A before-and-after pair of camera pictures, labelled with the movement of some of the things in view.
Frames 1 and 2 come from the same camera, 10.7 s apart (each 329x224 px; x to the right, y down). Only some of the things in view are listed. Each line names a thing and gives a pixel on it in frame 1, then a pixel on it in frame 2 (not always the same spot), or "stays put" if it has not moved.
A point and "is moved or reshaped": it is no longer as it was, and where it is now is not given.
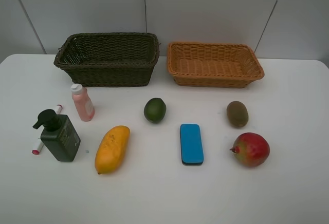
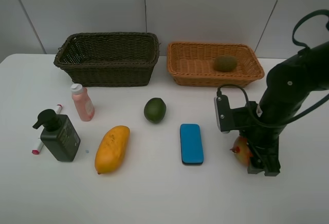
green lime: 154,110 stays put
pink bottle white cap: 84,105 stays put
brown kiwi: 237,114 is moved or reshaped
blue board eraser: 192,148 stays put
